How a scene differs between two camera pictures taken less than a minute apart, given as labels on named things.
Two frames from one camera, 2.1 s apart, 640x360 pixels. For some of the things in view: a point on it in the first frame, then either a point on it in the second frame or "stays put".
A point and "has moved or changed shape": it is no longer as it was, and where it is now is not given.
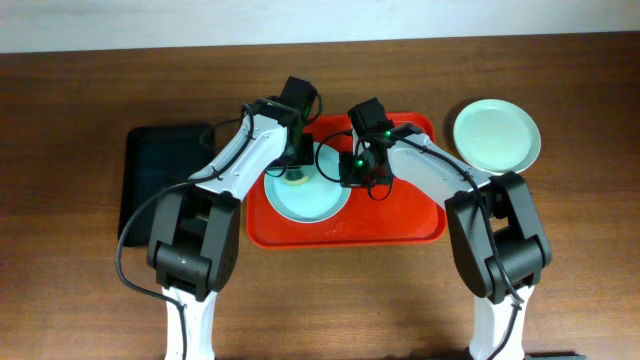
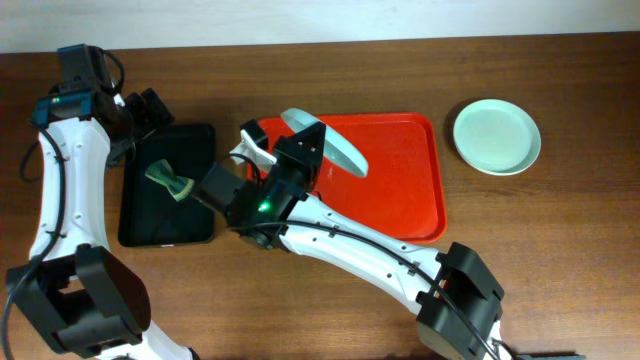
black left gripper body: [304, 151] → [141, 108]
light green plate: [497, 136] stays put
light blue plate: [318, 200] has moved or changed shape
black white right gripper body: [351, 171] → [292, 151]
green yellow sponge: [295, 177] has moved or changed shape
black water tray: [156, 158] stays put
